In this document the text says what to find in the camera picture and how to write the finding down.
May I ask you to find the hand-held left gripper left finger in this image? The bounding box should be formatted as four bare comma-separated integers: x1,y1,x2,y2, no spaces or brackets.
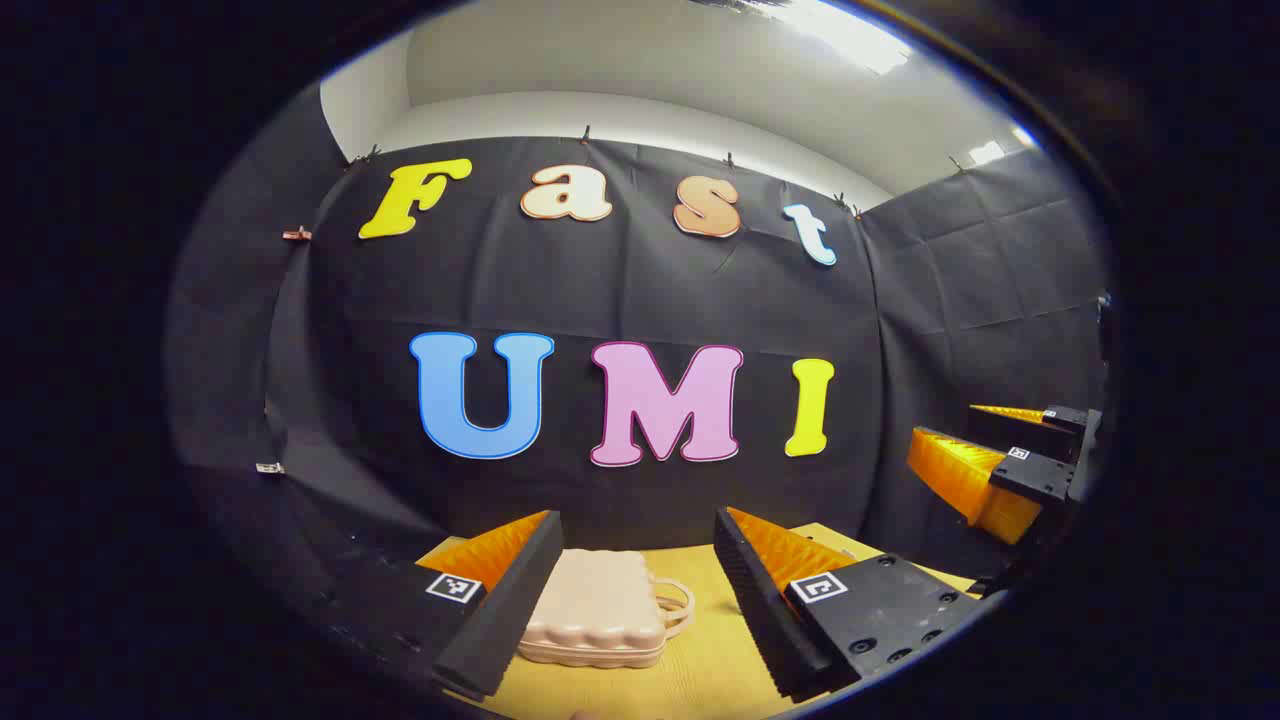
300,510,564,701

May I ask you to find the pink suitcase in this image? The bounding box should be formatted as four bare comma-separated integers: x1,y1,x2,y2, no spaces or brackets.
517,548,695,669

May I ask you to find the black backdrop cloth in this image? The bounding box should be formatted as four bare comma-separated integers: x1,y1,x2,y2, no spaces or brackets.
165,85,1111,601

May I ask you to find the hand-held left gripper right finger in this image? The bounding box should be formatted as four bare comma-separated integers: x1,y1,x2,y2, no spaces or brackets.
712,506,989,704

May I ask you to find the small ceiling light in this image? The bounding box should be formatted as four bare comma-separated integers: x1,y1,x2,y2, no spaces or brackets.
968,125,1041,167

